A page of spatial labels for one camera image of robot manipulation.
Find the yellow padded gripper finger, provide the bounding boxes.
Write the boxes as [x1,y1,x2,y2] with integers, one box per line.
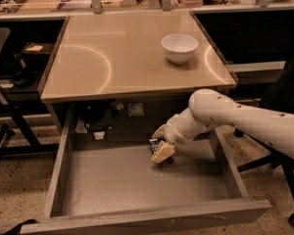
[152,124,166,139]
[150,140,176,165]

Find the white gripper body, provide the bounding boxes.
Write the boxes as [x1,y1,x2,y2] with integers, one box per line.
[165,115,194,146]

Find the blue rxbar blueberry bar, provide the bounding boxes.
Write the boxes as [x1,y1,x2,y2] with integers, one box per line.
[148,138,174,165]

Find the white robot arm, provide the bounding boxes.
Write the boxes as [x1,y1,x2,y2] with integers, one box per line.
[152,89,294,164]

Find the grey cabinet with steel top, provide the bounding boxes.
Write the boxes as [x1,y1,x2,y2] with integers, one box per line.
[40,10,236,128]

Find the grey open wooden drawer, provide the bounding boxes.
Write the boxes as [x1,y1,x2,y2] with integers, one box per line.
[22,114,270,235]

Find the white electrical outlet plate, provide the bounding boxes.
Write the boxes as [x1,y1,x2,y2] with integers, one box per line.
[128,103,144,117]

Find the white ceramic bowl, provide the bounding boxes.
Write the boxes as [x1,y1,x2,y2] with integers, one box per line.
[161,34,199,65]

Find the black office chair right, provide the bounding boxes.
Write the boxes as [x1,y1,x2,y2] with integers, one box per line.
[237,138,294,227]

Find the black box with label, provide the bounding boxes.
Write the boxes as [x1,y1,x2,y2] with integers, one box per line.
[22,42,54,71]

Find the black coiled device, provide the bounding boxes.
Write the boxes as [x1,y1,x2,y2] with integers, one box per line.
[3,0,27,13]

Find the black cable bundle under counter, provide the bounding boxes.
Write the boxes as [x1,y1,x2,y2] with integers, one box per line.
[77,100,125,134]

